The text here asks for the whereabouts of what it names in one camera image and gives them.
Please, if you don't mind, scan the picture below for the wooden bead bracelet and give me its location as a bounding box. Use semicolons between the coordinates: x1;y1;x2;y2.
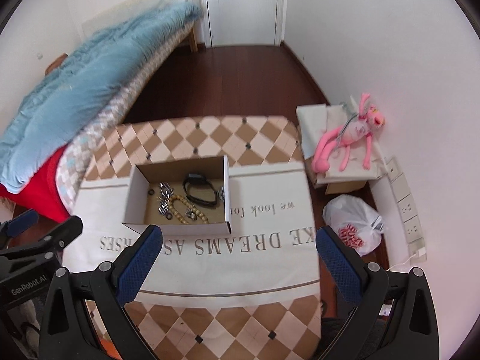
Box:
168;193;211;227

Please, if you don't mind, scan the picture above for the small silver earring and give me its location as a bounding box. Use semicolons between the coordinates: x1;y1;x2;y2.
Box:
186;211;197;220

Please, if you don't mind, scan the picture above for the silver chain necklace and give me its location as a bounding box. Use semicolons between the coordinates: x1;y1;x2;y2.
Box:
157;181;174;218

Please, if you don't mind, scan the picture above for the black fitness band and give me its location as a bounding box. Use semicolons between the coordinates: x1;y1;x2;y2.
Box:
183;173;219;207

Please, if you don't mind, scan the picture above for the red blanket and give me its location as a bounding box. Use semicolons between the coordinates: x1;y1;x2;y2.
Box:
0;145;70;223

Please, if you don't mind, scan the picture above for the white plastic shopping bag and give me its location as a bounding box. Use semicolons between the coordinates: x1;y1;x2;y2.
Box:
322;194;384;256

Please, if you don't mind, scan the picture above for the checkered bed sheet mattress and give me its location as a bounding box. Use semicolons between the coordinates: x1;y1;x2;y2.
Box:
55;22;194;213

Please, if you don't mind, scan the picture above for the white power strip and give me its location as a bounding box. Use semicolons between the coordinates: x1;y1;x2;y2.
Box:
385;156;427;263

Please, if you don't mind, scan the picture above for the checkered tablecloth with text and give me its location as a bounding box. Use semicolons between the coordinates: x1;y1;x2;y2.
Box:
64;116;321;359

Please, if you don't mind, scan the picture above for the white cardboard box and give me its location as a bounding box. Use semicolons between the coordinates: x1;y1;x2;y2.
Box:
122;155;232;237

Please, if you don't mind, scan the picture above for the light blue quilt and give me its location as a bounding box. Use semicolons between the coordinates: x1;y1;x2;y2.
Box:
1;1;201;194

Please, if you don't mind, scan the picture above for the pink panther plush toy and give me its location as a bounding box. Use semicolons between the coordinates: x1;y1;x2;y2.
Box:
312;93;386;174

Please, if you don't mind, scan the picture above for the white cloth covered box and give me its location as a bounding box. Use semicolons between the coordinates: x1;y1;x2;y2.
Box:
296;104;386;194

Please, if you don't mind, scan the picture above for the brown pillow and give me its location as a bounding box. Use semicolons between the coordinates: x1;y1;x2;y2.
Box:
45;53;68;76

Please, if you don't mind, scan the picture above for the white door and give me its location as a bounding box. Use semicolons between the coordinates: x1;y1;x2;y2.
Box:
203;0;286;48

